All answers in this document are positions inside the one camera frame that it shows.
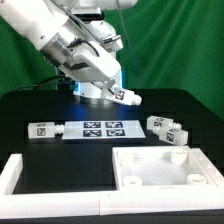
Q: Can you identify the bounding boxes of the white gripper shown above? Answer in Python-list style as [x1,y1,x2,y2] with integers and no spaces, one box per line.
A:
[59,41,121,98]

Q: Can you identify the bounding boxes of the white U-shaped fence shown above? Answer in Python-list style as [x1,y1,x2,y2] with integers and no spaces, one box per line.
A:
[0,154,224,219]

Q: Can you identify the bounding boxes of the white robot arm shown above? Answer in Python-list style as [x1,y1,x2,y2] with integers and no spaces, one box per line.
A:
[0,0,141,105]

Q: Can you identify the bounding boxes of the white square tabletop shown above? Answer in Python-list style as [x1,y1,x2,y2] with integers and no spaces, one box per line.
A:
[112,146,217,190]

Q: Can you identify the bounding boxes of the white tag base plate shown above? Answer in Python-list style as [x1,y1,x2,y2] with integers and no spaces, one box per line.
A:
[62,120,145,140]

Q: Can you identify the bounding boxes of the black camera on stand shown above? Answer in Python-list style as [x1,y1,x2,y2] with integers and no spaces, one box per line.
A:
[72,7,104,21]

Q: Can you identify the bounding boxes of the black cables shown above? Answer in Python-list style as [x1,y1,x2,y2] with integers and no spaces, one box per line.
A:
[0,74,79,99]

